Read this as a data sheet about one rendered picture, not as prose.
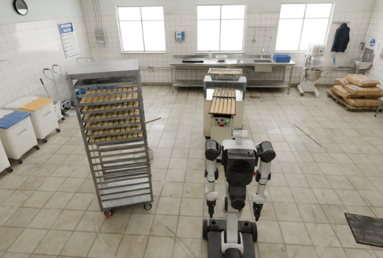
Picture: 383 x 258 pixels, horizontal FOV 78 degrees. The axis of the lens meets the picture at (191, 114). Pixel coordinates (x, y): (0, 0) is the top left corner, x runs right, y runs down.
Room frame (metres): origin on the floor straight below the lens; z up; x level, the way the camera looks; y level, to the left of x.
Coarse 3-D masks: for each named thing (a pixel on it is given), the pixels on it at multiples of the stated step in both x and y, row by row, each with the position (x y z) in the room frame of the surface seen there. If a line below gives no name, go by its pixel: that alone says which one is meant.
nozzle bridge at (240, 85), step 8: (208, 80) 3.89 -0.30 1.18; (216, 80) 3.88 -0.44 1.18; (224, 80) 3.87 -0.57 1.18; (232, 80) 3.86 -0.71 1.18; (240, 80) 3.86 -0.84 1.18; (208, 88) 3.89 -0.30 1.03; (216, 88) 3.87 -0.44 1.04; (224, 88) 3.85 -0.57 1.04; (232, 88) 3.83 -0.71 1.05; (240, 88) 3.82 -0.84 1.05
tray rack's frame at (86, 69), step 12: (120, 60) 2.63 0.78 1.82; (132, 60) 2.62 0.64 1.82; (72, 72) 2.15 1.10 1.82; (84, 72) 2.14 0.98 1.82; (96, 72) 2.14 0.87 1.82; (108, 72) 2.16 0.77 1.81; (120, 72) 2.18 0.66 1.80; (132, 72) 2.21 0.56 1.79; (72, 84) 2.10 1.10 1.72; (72, 96) 2.09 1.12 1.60; (84, 132) 2.11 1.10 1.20; (84, 144) 2.09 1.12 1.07; (96, 180) 2.12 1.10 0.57; (132, 180) 2.60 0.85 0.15; (144, 180) 2.59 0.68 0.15; (96, 192) 2.09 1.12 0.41; (108, 192) 2.37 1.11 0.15; (132, 192) 2.36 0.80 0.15; (144, 192) 2.36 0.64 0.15; (108, 204) 2.16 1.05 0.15; (120, 204) 2.15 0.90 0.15; (132, 204) 2.17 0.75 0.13
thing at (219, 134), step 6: (216, 114) 3.23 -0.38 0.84; (222, 114) 3.23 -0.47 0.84; (216, 126) 3.15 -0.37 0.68; (216, 132) 3.15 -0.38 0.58; (222, 132) 3.13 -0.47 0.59; (228, 132) 3.12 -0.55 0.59; (210, 138) 3.18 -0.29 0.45; (216, 138) 3.14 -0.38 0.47; (222, 138) 3.13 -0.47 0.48; (228, 138) 3.11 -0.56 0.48
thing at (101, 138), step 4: (136, 132) 2.34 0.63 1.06; (140, 132) 2.34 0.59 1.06; (100, 136) 2.30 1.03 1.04; (104, 136) 2.27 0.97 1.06; (108, 136) 2.26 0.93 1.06; (112, 136) 2.27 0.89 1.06; (116, 136) 2.29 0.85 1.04; (120, 136) 2.26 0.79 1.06; (124, 136) 2.26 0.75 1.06; (128, 136) 2.26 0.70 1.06; (132, 136) 2.29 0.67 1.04; (136, 136) 2.26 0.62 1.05; (140, 136) 2.26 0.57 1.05; (92, 140) 2.19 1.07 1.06; (96, 140) 2.18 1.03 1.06; (100, 140) 2.20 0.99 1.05; (104, 140) 2.20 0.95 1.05
